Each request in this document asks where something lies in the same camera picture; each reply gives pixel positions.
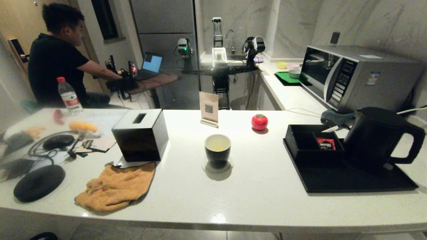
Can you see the black teleoperation rig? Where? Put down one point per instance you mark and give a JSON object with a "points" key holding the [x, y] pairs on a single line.
{"points": [[121, 84]]}

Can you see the grey device green light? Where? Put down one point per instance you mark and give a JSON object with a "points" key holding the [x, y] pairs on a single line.
{"points": [[182, 47]]}

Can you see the black tissue box white lid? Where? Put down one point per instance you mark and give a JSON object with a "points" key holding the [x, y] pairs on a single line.
{"points": [[140, 143]]}

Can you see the grey refrigerator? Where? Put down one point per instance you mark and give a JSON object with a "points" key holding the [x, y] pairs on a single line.
{"points": [[163, 20]]}

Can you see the pink bowl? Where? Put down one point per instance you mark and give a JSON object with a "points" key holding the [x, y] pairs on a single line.
{"points": [[293, 66]]}

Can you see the small teal card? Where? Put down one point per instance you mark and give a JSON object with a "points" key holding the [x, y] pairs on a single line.
{"points": [[82, 154]]}

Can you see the dark wall socket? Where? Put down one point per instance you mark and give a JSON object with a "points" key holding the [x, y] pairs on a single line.
{"points": [[335, 37]]}

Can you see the dark grey cloth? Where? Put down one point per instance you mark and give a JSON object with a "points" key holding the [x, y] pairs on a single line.
{"points": [[333, 117]]}

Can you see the clear plastic wrapper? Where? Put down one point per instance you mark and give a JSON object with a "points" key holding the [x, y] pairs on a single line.
{"points": [[90, 134]]}

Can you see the white stick sachet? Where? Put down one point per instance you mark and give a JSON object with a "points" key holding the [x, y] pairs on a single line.
{"points": [[331, 129]]}

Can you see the black mug white inside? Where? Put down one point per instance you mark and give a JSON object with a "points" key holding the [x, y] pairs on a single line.
{"points": [[217, 156]]}

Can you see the dark grey blurry object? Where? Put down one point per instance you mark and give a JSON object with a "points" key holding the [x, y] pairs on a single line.
{"points": [[16, 142]]}

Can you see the tall clear blender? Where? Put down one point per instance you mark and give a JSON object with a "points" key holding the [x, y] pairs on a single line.
{"points": [[217, 30]]}

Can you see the red coffee sachet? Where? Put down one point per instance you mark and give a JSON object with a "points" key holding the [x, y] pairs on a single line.
{"points": [[325, 143]]}

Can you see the black computer mouse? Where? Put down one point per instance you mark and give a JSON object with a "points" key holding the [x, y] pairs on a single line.
{"points": [[58, 141]]}

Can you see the brown paper packet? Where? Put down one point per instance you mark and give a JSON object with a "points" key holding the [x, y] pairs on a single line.
{"points": [[100, 144]]}

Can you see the black power plug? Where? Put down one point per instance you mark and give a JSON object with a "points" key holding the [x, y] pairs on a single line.
{"points": [[70, 154]]}

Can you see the green mat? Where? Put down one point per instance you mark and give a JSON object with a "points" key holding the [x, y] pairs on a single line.
{"points": [[287, 77]]}

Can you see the yellow bowl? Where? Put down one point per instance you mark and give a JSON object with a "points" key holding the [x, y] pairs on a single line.
{"points": [[282, 65]]}

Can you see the brown wooden desk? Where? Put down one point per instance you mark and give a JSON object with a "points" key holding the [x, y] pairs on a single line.
{"points": [[156, 81]]}

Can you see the orange hand shaped toy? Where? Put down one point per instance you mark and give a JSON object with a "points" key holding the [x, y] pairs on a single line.
{"points": [[34, 132]]}

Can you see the silver microwave oven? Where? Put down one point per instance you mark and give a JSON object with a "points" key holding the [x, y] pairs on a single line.
{"points": [[367, 76]]}

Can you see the chrome sink faucet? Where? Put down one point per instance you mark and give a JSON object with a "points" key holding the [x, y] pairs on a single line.
{"points": [[231, 36]]}

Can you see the yellow corn cob toy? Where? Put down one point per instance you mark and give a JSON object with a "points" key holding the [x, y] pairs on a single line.
{"points": [[82, 126]]}

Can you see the large black tray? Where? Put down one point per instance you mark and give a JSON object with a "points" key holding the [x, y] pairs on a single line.
{"points": [[350, 181]]}

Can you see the dark window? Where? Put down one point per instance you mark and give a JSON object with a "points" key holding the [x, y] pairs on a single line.
{"points": [[105, 18]]}

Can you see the red tomato toy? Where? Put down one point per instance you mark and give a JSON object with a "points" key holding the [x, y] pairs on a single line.
{"points": [[259, 122]]}

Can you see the dark flat device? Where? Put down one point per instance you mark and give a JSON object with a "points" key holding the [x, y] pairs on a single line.
{"points": [[15, 168]]}

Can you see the green tray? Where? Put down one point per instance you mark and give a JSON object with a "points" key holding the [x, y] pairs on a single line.
{"points": [[283, 81]]}

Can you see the purple plate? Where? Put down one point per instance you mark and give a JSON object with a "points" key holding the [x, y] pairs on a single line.
{"points": [[259, 60]]}

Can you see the round black kettle base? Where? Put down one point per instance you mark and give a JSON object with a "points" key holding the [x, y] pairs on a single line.
{"points": [[38, 183]]}

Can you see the clear water bottle red cap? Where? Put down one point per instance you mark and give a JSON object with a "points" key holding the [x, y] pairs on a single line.
{"points": [[69, 98]]}

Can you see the black electric kettle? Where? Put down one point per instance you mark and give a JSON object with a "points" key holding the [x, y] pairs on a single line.
{"points": [[373, 140]]}

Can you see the phone with red screen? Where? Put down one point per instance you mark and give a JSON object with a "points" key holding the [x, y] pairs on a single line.
{"points": [[132, 68]]}

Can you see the man in black shirt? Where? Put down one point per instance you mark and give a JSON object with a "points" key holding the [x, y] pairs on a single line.
{"points": [[53, 63]]}

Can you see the beige QR code sign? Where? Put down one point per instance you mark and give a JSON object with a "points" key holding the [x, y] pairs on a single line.
{"points": [[208, 106]]}

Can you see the grey green bowl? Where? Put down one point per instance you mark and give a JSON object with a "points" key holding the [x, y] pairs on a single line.
{"points": [[295, 74]]}

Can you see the open black laptop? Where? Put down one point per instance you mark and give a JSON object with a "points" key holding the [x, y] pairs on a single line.
{"points": [[151, 63]]}

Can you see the red chili pepper toy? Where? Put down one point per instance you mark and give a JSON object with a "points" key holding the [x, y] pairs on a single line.
{"points": [[58, 116]]}

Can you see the orange fluffy towel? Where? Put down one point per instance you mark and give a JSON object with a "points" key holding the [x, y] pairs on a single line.
{"points": [[113, 186]]}

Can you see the black white camera device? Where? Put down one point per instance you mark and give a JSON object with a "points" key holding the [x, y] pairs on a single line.
{"points": [[257, 45]]}

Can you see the black compartment box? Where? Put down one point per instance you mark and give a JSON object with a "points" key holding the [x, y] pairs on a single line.
{"points": [[300, 153]]}

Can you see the white kitchen cabinet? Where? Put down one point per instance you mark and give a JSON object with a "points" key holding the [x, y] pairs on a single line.
{"points": [[267, 96]]}

